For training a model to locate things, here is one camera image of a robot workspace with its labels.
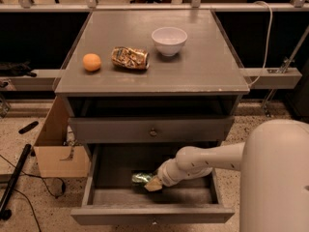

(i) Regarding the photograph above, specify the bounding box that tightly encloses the black cable on floor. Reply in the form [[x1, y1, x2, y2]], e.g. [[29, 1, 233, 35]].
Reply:
[[0, 154, 68, 232]]

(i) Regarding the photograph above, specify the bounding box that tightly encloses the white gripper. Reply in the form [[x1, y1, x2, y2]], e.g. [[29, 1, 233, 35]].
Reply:
[[145, 159, 190, 191]]

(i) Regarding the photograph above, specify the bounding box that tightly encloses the small black floor object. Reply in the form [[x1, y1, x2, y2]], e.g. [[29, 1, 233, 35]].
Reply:
[[18, 121, 39, 134]]

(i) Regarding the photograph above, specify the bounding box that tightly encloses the closed grey upper drawer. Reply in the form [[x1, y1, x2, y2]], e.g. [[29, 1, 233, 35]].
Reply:
[[69, 116, 234, 144]]

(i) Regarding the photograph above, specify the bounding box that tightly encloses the orange fruit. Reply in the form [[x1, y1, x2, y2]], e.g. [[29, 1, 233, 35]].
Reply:
[[83, 53, 101, 72]]

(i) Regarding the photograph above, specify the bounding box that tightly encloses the open grey bottom drawer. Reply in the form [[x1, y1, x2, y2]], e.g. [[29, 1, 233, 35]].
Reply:
[[71, 144, 235, 225]]

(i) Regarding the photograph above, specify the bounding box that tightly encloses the black object on ledge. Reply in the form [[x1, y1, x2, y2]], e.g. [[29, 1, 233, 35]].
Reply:
[[0, 61, 37, 77]]

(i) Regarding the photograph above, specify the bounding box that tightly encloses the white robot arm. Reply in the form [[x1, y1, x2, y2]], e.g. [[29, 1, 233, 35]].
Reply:
[[146, 119, 309, 232]]

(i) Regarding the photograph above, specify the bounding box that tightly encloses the grey wooden drawer cabinet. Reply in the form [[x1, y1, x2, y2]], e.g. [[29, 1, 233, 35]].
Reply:
[[53, 9, 251, 153]]

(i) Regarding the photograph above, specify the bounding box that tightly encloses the metal railing frame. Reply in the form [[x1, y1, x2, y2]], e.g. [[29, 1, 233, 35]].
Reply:
[[0, 0, 309, 92]]

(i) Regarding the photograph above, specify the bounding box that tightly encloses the black pole on floor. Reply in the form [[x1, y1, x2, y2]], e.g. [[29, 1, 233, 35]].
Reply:
[[0, 144, 32, 220]]

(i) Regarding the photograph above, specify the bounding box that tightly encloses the white bowl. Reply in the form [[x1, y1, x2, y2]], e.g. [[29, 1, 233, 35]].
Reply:
[[152, 27, 187, 56]]

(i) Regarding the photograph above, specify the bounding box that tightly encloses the cardboard box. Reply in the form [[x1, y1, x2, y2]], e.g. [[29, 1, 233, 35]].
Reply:
[[34, 98, 90, 178]]

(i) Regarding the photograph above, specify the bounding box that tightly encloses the crushed brown can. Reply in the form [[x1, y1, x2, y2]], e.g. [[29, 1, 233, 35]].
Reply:
[[111, 46, 150, 70]]

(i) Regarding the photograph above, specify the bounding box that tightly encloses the crushed green can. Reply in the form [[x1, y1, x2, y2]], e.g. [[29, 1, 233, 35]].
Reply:
[[131, 172, 155, 186]]

